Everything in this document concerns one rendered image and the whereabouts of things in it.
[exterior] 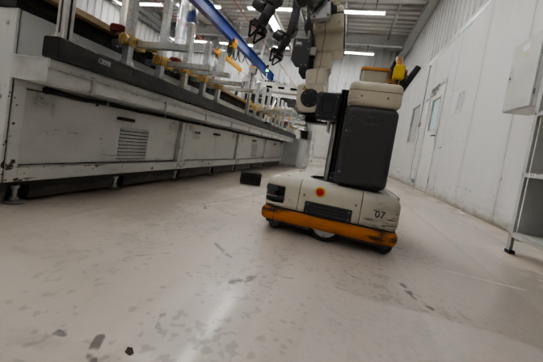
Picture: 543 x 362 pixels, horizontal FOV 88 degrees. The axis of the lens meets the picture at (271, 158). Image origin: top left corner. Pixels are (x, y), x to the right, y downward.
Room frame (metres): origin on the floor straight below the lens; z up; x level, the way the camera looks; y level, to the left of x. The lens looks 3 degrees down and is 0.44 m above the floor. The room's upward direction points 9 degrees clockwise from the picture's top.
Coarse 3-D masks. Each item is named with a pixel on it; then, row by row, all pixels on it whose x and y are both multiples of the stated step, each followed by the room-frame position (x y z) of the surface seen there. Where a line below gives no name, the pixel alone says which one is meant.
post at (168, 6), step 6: (168, 0) 1.63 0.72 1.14; (168, 6) 1.63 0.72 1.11; (168, 12) 1.62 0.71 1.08; (162, 18) 1.63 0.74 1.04; (168, 18) 1.63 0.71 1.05; (162, 24) 1.63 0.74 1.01; (168, 24) 1.64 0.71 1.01; (162, 30) 1.63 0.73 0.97; (168, 30) 1.64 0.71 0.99; (162, 36) 1.63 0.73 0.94; (168, 36) 1.65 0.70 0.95; (162, 42) 1.63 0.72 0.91; (162, 54) 1.63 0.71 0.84; (156, 66) 1.63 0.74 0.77; (162, 66) 1.64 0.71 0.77; (156, 72) 1.63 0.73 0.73; (162, 72) 1.65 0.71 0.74
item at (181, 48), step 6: (114, 42) 1.45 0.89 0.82; (138, 42) 1.42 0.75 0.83; (144, 42) 1.41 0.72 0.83; (150, 42) 1.40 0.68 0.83; (156, 42) 1.39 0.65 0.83; (144, 48) 1.44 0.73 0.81; (150, 48) 1.42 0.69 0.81; (156, 48) 1.41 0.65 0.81; (162, 48) 1.39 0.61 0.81; (168, 48) 1.38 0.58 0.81; (174, 48) 1.37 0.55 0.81; (180, 48) 1.36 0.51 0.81; (186, 48) 1.36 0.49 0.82
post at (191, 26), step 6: (192, 24) 1.87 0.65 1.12; (192, 30) 1.87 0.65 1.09; (192, 36) 1.88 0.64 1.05; (186, 42) 1.87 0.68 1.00; (192, 42) 1.89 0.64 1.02; (186, 54) 1.87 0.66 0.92; (186, 60) 1.87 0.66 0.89; (180, 78) 1.87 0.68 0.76; (186, 78) 1.88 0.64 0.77; (180, 84) 1.87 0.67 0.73; (186, 84) 1.89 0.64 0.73
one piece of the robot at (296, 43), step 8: (296, 40) 1.61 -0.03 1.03; (304, 40) 1.60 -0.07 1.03; (296, 48) 1.61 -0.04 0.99; (304, 48) 1.60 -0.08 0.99; (312, 48) 1.60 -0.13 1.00; (296, 56) 1.61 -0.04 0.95; (304, 56) 1.60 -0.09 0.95; (296, 64) 1.61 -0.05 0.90; (304, 64) 1.59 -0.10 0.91; (312, 64) 1.74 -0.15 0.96; (304, 72) 1.85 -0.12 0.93
